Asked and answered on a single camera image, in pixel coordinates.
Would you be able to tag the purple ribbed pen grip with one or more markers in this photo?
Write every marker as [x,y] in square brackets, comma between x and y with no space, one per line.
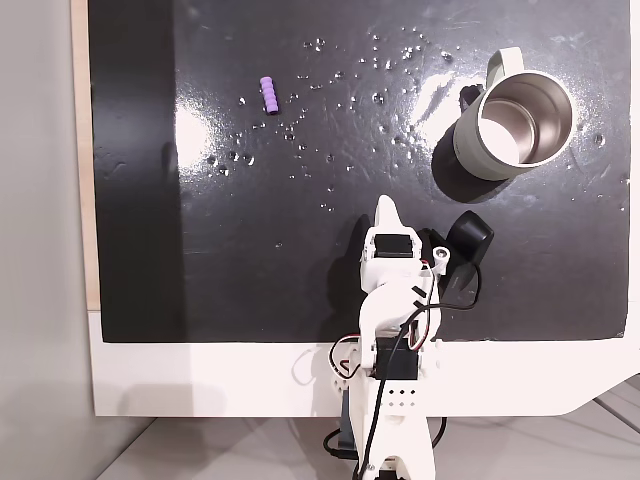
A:
[269,95]

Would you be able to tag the glossy black mat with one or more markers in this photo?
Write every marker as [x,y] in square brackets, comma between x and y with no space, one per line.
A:
[280,240]

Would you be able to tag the pale green steel-lined mug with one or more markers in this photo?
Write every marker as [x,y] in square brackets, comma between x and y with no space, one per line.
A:
[500,135]

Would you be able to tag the light wooden board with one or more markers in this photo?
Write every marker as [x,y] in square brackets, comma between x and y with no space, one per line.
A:
[85,200]

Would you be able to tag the black oval camera box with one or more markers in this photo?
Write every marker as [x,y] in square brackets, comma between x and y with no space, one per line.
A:
[467,240]

